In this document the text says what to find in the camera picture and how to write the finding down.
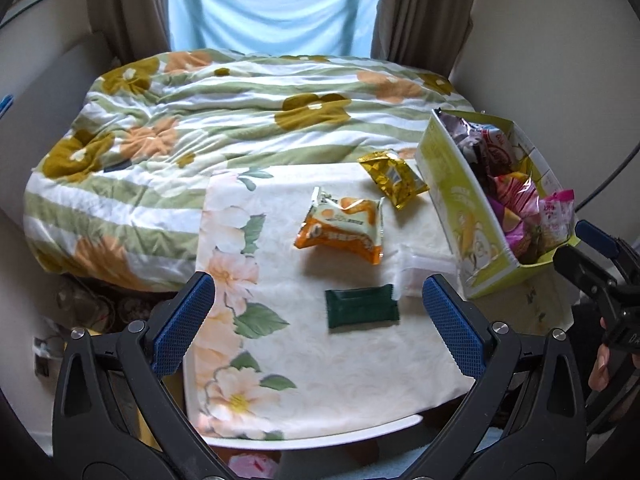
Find pink snack bag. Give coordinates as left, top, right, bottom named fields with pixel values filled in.
left=538, top=190, right=575, bottom=252

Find green cardboard box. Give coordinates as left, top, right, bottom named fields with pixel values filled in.
left=416, top=110, right=578, bottom=298

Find white translucent snack packet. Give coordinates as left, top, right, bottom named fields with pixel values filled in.
left=394, top=245, right=459, bottom=299

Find dark green snack packet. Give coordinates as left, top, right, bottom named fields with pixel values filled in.
left=324, top=284, right=400, bottom=330

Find orange white bread packet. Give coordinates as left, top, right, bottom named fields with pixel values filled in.
left=294, top=186, right=384, bottom=266

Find gold foil snack packet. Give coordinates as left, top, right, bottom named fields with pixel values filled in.
left=358, top=150, right=428, bottom=210

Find red white snack bag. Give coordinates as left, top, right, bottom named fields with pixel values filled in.
left=471, top=122, right=516, bottom=176

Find dark purple snack bag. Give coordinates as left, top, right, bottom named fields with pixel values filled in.
left=439, top=110, right=485, bottom=164

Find right hand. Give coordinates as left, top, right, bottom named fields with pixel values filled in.
left=588, top=344, right=611, bottom=392

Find floral green striped quilt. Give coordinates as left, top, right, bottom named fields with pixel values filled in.
left=23, top=49, right=470, bottom=292

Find pink plastic bag on floor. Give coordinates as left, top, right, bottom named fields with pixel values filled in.
left=228, top=453, right=279, bottom=479

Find grey headboard cushion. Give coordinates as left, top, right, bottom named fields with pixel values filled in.
left=1, top=32, right=114, bottom=228

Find right beige curtain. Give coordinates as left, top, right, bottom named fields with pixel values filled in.
left=371, top=0, right=474, bottom=76

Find beige curtain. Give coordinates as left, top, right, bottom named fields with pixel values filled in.
left=371, top=0, right=474, bottom=76
left=87, top=0, right=170, bottom=63

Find left beige curtain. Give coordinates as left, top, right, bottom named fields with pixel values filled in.
left=87, top=0, right=170, bottom=63

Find light blue window cloth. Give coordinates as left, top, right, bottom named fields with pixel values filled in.
left=168, top=0, right=378, bottom=58

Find black cable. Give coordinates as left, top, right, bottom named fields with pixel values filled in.
left=574, top=142, right=640, bottom=214

